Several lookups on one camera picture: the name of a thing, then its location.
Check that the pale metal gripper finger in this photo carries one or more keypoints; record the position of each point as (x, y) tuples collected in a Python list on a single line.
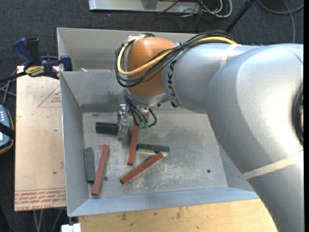
[(121, 120), (127, 129)]

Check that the dark green flat block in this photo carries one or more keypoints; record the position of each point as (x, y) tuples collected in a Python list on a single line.
[(154, 148), (106, 128), (89, 164)]

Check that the red-brown flat block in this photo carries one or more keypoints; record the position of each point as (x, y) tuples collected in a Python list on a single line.
[(101, 169), (133, 146), (142, 167)]

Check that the grey metal bin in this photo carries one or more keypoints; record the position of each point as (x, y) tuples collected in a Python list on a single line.
[(188, 153)]

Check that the brown cardboard board, red print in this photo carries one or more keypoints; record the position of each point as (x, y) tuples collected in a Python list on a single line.
[(38, 141)]

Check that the black cylinder on white bracket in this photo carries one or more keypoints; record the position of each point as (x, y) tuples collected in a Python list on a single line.
[(158, 104)]

